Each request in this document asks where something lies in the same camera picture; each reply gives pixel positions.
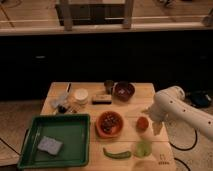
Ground white wooden chair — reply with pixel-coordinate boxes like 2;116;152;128
54;0;134;31

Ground black marker pen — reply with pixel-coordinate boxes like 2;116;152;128
66;83;71;92

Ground small dark clutter items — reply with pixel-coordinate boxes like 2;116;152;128
57;105;79;114

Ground orange bowl with nuts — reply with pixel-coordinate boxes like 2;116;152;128
95;111;124;139

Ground blue grey sponge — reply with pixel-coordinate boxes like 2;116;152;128
37;136;63;155

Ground clear plastic bag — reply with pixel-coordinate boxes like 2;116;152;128
50;92;69;108

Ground green paper cup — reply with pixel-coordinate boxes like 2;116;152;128
134;140;152;158

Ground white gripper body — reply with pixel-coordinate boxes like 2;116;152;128
148;103;166;122

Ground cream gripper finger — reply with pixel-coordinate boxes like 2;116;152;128
152;122;163;135
141;108;150;115

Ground white round container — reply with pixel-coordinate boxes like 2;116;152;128
74;88;89;105

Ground black power cable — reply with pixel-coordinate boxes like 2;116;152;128
169;129;199;152

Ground small dark cup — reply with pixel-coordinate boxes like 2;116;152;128
104;80;114;94

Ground dark round floor object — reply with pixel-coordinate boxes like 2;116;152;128
190;92;212;108

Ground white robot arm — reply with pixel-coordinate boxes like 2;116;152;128
145;86;213;141

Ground red orange apple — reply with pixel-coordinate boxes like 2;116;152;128
136;117;149;131

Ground dark brown bowl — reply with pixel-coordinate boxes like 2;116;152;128
114;81;135;101

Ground green plastic tray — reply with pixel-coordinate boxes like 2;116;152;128
18;114;90;169

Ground green chili pepper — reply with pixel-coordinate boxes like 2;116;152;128
103;148;132;159

